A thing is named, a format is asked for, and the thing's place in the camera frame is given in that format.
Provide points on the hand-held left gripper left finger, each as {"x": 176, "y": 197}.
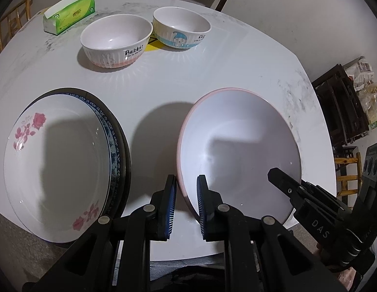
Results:
{"x": 170, "y": 206}

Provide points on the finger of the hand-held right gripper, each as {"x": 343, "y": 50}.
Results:
{"x": 298, "y": 200}
{"x": 328, "y": 199}

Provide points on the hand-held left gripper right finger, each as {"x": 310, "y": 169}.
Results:
{"x": 202, "y": 206}

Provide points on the large blue floral plate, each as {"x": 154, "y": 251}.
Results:
{"x": 126, "y": 161}

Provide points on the large pink bowl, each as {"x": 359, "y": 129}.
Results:
{"x": 237, "y": 146}

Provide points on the small blue floral plate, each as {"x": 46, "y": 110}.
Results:
{"x": 113, "y": 155}

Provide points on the white plate pink flowers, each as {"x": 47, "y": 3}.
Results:
{"x": 60, "y": 164}

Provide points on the white ribbed bowl pink base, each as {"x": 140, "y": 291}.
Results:
{"x": 115, "y": 33}

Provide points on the white bowl blue cartoon print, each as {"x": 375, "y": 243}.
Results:
{"x": 179, "y": 21}

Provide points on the person's right hand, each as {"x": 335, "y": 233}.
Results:
{"x": 346, "y": 281}

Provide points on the yellow bamboo stool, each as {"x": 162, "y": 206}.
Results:
{"x": 346, "y": 161}

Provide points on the person's dark clothing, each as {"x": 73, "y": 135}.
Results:
{"x": 188, "y": 276}

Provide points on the stacked dark wooden chairs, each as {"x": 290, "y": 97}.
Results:
{"x": 337, "y": 97}

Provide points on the pile of printed bags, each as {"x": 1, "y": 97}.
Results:
{"x": 363, "y": 70}

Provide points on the yellow warning sticker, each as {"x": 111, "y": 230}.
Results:
{"x": 153, "y": 45}

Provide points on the green tissue box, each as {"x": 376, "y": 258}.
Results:
{"x": 72, "y": 13}

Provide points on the bamboo chair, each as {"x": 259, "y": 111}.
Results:
{"x": 12, "y": 15}

